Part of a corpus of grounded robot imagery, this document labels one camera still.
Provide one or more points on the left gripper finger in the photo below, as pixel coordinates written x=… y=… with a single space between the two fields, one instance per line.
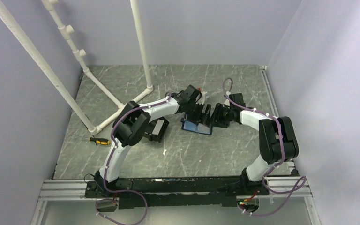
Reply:
x=206 y=114
x=196 y=119

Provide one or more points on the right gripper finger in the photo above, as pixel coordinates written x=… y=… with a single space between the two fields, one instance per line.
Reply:
x=219 y=109
x=217 y=121

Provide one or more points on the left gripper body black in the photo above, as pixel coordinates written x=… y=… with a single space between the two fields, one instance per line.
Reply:
x=194 y=108

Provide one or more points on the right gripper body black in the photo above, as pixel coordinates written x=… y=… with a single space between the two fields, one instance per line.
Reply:
x=227 y=114

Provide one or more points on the blue leather card holder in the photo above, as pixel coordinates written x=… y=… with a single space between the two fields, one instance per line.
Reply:
x=198 y=128

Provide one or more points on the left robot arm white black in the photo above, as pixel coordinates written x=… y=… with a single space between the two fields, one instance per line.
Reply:
x=134 y=122

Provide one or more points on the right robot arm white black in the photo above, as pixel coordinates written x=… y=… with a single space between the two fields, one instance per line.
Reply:
x=277 y=139

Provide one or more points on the black card tray box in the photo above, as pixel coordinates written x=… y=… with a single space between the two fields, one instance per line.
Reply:
x=156 y=129

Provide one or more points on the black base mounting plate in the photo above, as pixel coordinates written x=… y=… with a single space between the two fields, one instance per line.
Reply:
x=176 y=191

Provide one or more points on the yellow black screwdriver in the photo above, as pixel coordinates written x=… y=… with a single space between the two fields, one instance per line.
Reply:
x=97 y=141

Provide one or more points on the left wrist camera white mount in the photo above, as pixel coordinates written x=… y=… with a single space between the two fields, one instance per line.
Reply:
x=202 y=97

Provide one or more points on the aluminium extrusion rail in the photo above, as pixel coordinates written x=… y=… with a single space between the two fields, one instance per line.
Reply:
x=71 y=190

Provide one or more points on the white PVC pipe frame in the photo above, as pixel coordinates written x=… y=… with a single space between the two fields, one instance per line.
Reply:
x=79 y=54

